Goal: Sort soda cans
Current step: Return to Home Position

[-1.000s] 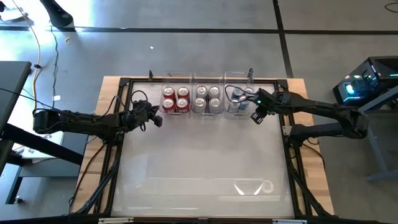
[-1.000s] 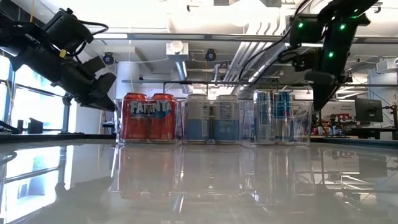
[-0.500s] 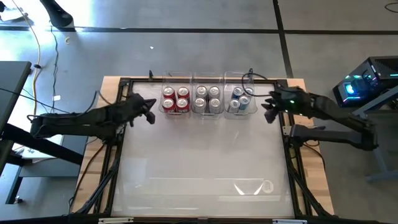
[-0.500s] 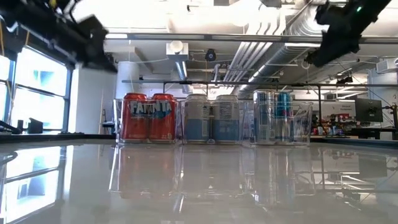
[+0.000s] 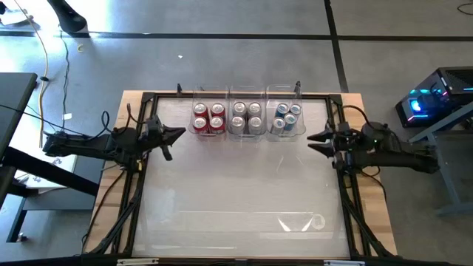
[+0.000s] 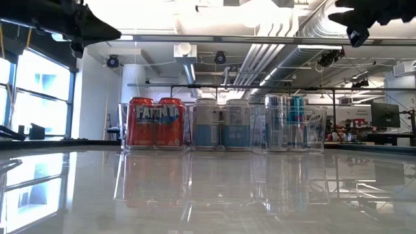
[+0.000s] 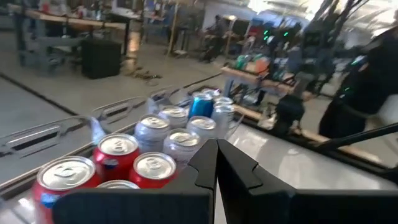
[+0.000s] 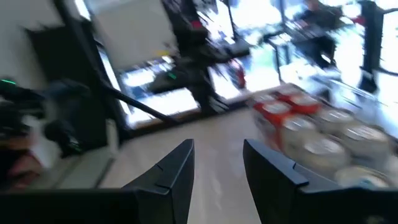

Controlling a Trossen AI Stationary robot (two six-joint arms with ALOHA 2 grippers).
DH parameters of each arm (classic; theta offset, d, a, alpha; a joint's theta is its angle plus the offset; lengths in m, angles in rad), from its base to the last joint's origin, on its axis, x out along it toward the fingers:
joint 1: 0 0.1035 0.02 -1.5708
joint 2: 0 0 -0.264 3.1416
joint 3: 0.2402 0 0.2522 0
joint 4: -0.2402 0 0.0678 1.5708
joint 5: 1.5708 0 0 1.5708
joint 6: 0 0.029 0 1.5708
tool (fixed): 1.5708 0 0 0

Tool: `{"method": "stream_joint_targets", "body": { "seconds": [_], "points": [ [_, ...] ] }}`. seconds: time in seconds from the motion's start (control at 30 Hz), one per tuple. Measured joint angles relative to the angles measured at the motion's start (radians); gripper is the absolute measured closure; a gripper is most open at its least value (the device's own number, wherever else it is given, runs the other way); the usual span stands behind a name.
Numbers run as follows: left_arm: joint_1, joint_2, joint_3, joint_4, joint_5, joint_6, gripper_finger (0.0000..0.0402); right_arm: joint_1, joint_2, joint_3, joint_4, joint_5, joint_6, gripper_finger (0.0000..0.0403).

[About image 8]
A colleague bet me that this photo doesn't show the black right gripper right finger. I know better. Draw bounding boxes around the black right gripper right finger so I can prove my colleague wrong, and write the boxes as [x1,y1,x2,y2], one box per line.
[243,138,398,224]

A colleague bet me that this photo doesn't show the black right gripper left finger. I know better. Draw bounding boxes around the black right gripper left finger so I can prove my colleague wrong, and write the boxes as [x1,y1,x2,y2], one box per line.
[0,138,196,224]

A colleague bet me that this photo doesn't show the Spindrift lemon sparkling water can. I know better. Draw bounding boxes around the Spindrift lemon sparkling water can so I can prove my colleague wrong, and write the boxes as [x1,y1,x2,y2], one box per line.
[334,166,394,190]
[298,136,349,178]
[340,124,391,159]
[317,108,355,131]

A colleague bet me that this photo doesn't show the clear plastic bin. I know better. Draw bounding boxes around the clear plastic bin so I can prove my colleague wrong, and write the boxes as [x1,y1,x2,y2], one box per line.
[279,77,398,190]

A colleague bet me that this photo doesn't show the red canister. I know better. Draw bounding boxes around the red canister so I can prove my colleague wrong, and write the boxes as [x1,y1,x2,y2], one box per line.
[228,58,247,90]

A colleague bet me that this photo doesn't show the black office desk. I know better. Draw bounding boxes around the black office desk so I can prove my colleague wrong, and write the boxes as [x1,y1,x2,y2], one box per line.
[264,21,340,47]

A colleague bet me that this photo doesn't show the black diagonal frame strut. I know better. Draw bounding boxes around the black diagonal frame strut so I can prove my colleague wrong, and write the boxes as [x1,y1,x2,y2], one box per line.
[54,0,180,141]

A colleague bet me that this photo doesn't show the black vertical post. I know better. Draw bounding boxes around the black vertical post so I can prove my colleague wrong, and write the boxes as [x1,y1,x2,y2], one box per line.
[356,0,386,94]

